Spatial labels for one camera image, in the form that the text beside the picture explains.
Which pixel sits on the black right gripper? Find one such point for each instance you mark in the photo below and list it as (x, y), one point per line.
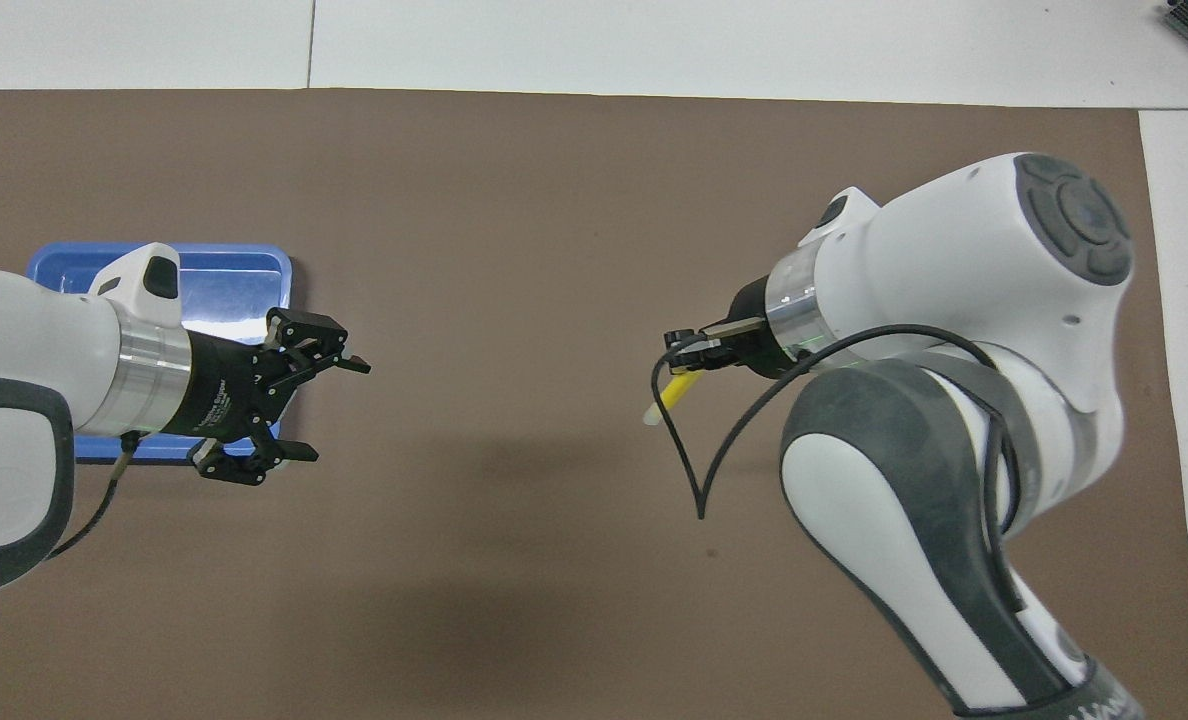
(754, 340)

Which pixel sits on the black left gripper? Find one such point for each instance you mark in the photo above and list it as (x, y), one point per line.
(224, 390)

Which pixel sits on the yellow marker pen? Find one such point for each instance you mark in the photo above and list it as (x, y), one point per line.
(672, 392)

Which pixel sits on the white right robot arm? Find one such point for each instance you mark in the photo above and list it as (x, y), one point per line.
(954, 250)

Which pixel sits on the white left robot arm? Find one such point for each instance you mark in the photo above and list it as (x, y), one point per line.
(24, 330)

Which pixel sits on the blue plastic tray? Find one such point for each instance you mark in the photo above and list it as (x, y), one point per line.
(234, 290)

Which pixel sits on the brown table mat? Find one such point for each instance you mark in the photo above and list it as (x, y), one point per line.
(514, 200)

